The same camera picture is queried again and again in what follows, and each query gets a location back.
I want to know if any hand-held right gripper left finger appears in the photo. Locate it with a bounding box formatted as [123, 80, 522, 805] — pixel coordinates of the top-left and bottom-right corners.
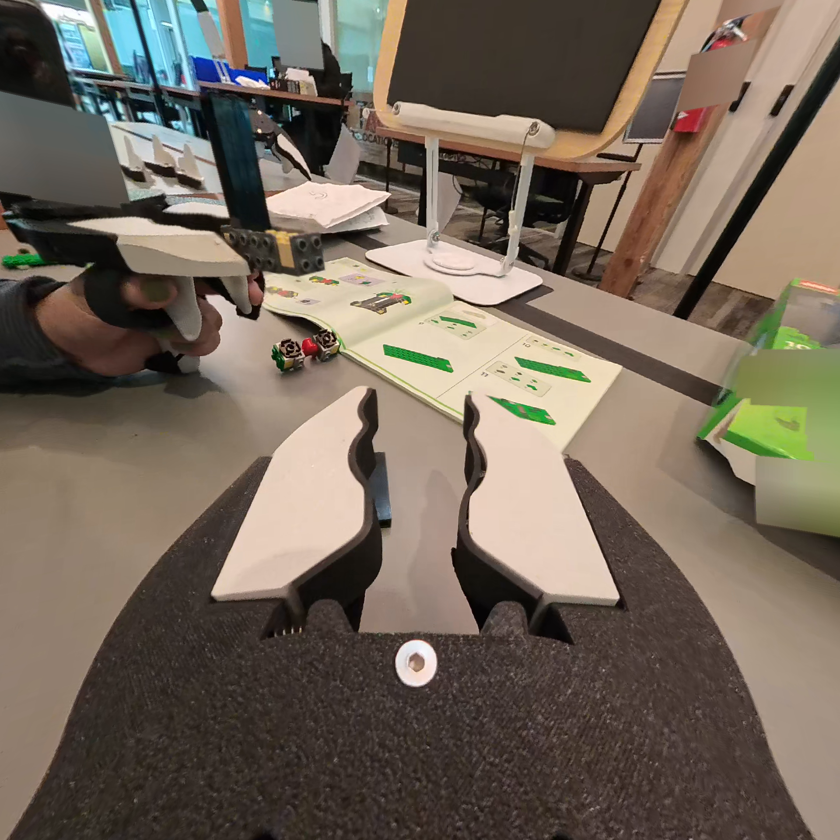
[211, 386, 384, 632]

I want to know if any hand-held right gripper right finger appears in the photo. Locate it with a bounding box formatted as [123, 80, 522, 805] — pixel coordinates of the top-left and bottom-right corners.
[451, 392, 622, 635]

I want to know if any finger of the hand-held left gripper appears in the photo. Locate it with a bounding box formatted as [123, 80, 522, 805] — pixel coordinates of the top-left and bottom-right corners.
[69, 215, 256, 278]
[161, 197, 232, 221]

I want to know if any black and tan brick assembly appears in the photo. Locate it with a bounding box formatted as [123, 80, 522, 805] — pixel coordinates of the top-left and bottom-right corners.
[209, 92, 325, 277]

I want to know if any black tile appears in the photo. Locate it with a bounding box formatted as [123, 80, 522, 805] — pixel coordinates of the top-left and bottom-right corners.
[373, 451, 393, 527]

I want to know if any grey desk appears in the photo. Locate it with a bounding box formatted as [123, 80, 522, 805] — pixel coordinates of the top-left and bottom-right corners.
[0, 210, 840, 840]

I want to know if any person's left hand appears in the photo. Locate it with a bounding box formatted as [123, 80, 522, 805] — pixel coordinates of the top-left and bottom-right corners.
[33, 269, 265, 378]

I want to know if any white background table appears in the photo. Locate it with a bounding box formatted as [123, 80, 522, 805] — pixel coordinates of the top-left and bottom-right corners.
[105, 121, 309, 198]

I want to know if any spare black and white gripper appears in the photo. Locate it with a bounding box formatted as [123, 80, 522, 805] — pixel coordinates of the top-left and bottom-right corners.
[251, 108, 313, 182]

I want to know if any folded white paper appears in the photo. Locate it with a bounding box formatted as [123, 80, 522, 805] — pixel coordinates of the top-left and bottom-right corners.
[264, 181, 392, 235]

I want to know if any small red green brick assembly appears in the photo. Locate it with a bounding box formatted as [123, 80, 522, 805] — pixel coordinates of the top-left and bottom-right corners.
[271, 328, 342, 374]

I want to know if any green instruction booklet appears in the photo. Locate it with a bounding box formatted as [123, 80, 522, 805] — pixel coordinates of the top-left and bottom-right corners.
[261, 257, 623, 455]

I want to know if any green cardboard box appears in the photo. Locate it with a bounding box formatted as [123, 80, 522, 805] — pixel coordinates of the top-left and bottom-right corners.
[696, 276, 840, 490]

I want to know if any wood framed black screen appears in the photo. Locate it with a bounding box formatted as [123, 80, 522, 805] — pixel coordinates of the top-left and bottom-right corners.
[371, 0, 691, 161]

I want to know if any wooden background table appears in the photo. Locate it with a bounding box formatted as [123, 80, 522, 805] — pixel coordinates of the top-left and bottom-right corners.
[374, 128, 643, 277]

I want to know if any black pole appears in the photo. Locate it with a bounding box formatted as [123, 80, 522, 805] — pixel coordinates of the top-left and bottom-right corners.
[673, 39, 840, 320]

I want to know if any wooden post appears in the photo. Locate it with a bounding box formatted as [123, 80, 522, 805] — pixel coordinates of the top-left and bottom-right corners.
[599, 105, 731, 298]

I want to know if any framed wall board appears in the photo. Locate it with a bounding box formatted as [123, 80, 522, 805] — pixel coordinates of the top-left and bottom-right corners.
[622, 71, 687, 144]

